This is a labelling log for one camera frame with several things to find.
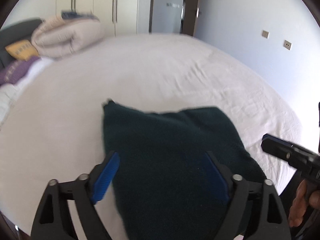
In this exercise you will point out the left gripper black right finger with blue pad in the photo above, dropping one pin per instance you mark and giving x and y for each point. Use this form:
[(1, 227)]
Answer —
[(253, 209)]

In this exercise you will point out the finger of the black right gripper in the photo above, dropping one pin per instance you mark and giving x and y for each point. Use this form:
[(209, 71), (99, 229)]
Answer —
[(293, 154)]

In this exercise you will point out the dark green knit sweater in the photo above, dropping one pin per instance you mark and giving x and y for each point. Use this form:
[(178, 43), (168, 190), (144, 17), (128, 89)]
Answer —
[(166, 187)]

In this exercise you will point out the person's right hand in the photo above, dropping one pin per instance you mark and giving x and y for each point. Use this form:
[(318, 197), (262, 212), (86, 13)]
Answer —
[(300, 204)]

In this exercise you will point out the white bed sheet mattress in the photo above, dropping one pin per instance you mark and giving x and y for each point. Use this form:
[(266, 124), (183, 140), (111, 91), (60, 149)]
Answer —
[(53, 128)]

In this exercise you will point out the white pillow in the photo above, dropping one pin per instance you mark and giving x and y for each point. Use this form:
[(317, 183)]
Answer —
[(10, 93)]

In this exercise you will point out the purple patterned cushion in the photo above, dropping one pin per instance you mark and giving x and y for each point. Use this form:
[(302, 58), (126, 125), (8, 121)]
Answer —
[(16, 70)]

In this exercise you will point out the yellow patterned cushion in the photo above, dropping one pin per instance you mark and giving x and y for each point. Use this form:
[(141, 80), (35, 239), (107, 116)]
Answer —
[(22, 50)]

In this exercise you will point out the brown wooden door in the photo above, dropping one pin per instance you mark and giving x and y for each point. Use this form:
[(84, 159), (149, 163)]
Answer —
[(190, 16)]

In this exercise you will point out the rolled beige duvet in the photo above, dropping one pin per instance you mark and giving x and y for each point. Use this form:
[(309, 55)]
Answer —
[(67, 33)]

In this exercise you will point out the dark grey headboard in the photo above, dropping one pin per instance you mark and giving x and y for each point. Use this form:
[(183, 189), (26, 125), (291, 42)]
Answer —
[(16, 32)]

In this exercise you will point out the cream wardrobe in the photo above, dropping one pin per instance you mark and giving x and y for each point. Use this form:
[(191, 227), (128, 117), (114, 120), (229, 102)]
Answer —
[(119, 17)]

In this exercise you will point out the wall socket plate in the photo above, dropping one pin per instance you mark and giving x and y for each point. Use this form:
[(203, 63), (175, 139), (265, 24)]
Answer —
[(287, 45), (265, 34)]

